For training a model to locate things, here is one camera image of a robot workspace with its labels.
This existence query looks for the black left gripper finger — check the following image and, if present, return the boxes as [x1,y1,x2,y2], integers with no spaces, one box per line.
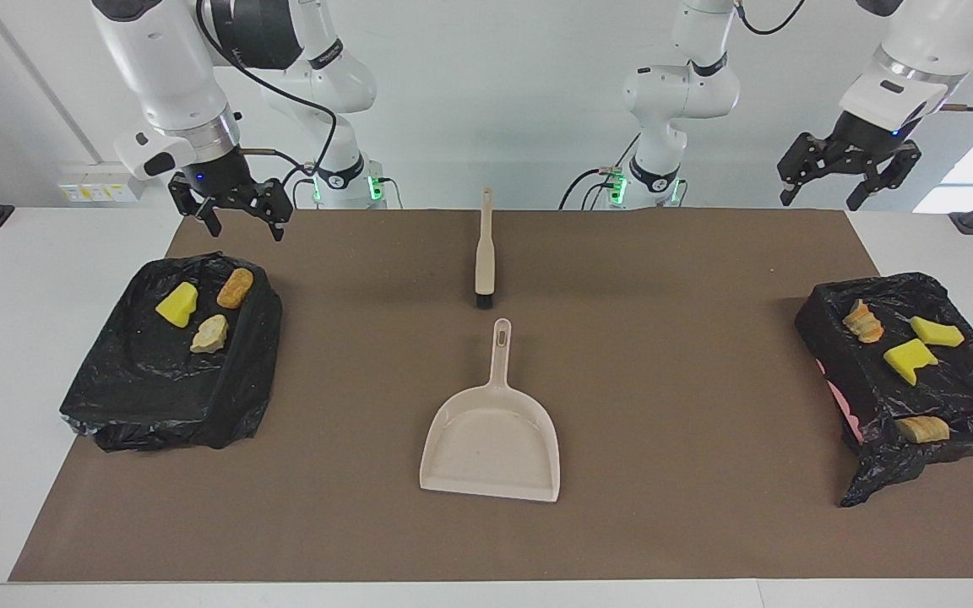
[777,132,840,207]
[846,139,922,212]

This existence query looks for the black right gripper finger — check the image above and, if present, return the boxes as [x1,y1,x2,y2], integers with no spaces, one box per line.
[168,173,223,238]
[252,177,294,243]

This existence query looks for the brown bread nugget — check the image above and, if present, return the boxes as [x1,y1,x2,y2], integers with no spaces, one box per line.
[216,268,254,310]

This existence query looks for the yellow sponge wedge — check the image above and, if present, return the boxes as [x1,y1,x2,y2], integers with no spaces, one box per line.
[155,281,199,328]

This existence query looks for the pale yellow bread chunk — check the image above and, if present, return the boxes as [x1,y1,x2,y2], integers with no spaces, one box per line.
[190,314,230,354]

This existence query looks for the orange striped croissant piece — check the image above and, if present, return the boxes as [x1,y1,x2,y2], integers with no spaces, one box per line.
[843,299,885,345]

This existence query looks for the yellow sponge block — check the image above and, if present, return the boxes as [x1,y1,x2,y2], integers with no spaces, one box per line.
[910,316,965,348]

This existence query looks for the thin yellow sponge piece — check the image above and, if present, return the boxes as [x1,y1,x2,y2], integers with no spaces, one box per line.
[883,339,940,387]

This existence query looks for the beige hand brush black bristles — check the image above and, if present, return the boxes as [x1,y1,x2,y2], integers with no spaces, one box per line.
[475,187,497,310]

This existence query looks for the pale bread piece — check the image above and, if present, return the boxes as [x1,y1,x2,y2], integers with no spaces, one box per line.
[895,415,951,444]

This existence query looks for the beige plastic dustpan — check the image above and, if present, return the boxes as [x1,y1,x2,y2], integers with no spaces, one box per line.
[419,318,561,503]

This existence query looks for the black bag-covered bin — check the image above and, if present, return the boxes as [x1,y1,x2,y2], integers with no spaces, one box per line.
[59,252,283,452]

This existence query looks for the black bag bin pink rim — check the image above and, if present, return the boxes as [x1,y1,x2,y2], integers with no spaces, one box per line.
[795,272,973,508]

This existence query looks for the brown table mat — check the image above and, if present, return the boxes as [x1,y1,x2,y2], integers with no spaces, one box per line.
[9,209,973,582]

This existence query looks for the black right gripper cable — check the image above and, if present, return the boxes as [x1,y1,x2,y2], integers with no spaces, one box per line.
[195,0,340,188]

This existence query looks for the white wall socket box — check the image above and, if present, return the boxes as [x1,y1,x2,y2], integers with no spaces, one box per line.
[57,162,145,204]

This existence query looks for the black left base cable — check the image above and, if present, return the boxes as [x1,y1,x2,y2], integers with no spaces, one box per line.
[560,131,641,209]

